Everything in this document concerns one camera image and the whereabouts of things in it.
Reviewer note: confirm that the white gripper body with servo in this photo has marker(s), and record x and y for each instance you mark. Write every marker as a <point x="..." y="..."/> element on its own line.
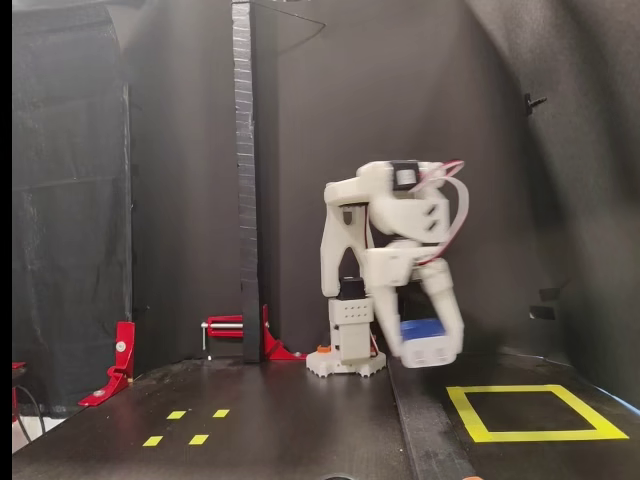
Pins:
<point x="389" y="266"/>

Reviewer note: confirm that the small red clamp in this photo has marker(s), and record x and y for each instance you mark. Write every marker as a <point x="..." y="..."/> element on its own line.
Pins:
<point x="17" y="365"/>

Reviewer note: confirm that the blue white charger block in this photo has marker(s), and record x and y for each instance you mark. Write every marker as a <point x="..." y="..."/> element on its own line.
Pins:
<point x="425" y="350"/>

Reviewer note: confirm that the orange black base clamp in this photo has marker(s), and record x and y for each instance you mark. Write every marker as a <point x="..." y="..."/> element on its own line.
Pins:
<point x="324" y="350"/>

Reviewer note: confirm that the white fixed gripper finger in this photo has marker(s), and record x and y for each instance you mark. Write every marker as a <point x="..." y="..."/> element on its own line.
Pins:
<point x="389" y="315"/>

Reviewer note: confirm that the small yellow tape marker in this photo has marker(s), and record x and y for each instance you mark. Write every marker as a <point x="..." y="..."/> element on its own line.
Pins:
<point x="176" y="414"/>
<point x="221" y="413"/>
<point x="198" y="439"/>
<point x="153" y="440"/>

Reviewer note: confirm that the red metal angle bracket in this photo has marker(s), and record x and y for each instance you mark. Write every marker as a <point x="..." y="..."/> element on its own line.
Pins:
<point x="274" y="346"/>
<point x="122" y="350"/>

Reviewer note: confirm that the black binder clip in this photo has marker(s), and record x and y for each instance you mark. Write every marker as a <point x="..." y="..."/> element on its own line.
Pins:
<point x="542" y="313"/>

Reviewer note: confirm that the yellow tape square outline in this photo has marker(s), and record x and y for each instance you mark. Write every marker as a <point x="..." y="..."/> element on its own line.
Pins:
<point x="550" y="436"/>

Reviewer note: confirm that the white moving gripper finger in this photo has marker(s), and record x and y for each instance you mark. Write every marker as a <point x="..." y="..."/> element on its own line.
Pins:
<point x="447" y="305"/>

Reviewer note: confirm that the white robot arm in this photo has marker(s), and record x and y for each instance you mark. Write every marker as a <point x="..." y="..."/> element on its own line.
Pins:
<point x="345" y="235"/>

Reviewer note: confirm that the black backdrop cloth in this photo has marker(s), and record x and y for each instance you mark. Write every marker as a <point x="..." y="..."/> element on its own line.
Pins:
<point x="590" y="200"/>

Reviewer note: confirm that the small black clip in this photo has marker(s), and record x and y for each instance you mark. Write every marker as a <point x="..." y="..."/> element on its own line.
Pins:
<point x="531" y="102"/>

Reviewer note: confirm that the black mesh cloth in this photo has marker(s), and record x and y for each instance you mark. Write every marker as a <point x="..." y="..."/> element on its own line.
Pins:
<point x="70" y="200"/>

